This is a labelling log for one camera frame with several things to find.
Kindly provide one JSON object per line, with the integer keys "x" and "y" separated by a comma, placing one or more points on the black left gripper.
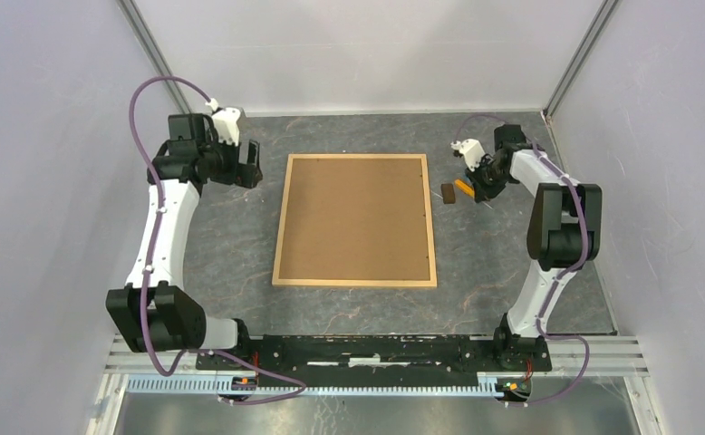
{"x": 244, "y": 174}

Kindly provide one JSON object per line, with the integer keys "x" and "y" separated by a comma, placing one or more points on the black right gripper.
{"x": 483, "y": 192}

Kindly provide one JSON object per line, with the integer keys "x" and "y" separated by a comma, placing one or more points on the yellow handled screwdriver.
{"x": 469, "y": 191}

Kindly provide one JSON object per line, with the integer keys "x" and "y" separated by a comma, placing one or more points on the wooden picture frame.
{"x": 356, "y": 220}

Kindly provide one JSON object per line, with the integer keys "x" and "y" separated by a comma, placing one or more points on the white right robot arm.
{"x": 563, "y": 233}

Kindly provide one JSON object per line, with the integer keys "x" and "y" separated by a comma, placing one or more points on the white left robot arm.
{"x": 152, "y": 308}

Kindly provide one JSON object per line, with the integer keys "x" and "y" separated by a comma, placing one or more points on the brown block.
{"x": 447, "y": 193}

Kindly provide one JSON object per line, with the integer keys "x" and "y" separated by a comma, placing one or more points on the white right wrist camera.
{"x": 471, "y": 150}

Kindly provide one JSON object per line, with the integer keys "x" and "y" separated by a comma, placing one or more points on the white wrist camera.
{"x": 225, "y": 121}
{"x": 471, "y": 150}

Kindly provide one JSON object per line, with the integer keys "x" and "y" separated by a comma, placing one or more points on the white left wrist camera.
{"x": 225, "y": 121}

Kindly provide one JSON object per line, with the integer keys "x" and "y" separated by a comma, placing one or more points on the aluminium rail profile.
{"x": 609, "y": 356}

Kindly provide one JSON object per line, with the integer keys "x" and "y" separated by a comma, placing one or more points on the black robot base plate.
{"x": 430, "y": 360}

